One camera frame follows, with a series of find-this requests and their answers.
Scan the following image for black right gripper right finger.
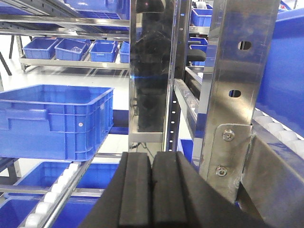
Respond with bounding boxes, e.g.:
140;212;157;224
152;152;266;228

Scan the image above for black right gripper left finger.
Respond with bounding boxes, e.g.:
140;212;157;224
79;152;152;228

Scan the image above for stainless steel shelf rack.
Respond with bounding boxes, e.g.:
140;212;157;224
128;0;304;228

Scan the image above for white roller conveyor track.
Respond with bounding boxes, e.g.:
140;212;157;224
19;162;82;228

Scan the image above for large blue plastic crate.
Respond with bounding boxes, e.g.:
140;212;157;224
0;85;114;162

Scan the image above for small blue bin with bag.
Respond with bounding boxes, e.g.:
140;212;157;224
55;38;88;61

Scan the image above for small blue bin far left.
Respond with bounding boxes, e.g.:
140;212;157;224
23;38;58;59

